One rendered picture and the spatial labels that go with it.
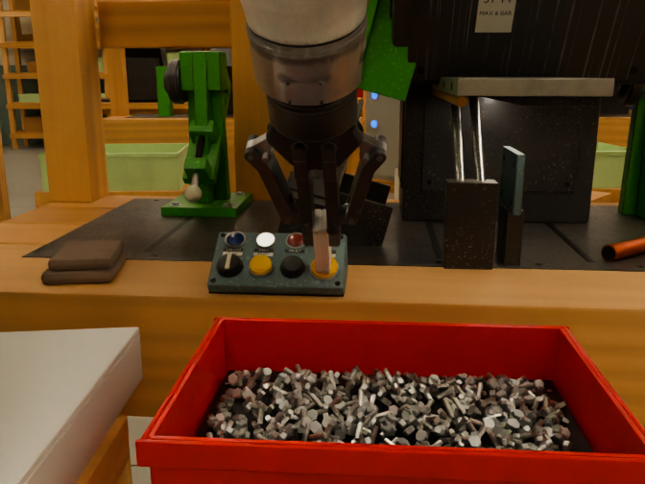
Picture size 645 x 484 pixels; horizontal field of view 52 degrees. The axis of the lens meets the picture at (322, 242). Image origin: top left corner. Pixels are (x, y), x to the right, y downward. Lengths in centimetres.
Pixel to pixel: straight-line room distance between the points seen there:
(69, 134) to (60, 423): 97
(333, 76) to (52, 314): 45
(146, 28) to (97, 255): 73
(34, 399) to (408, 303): 38
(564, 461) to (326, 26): 31
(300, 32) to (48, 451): 32
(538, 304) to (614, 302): 8
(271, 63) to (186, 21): 92
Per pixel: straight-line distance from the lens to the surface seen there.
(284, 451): 41
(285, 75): 50
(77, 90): 140
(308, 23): 47
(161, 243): 97
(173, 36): 142
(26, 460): 47
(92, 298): 77
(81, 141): 141
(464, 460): 42
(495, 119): 108
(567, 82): 75
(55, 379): 57
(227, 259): 73
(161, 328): 76
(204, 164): 111
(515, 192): 84
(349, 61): 50
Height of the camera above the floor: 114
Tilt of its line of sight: 14 degrees down
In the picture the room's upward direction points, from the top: straight up
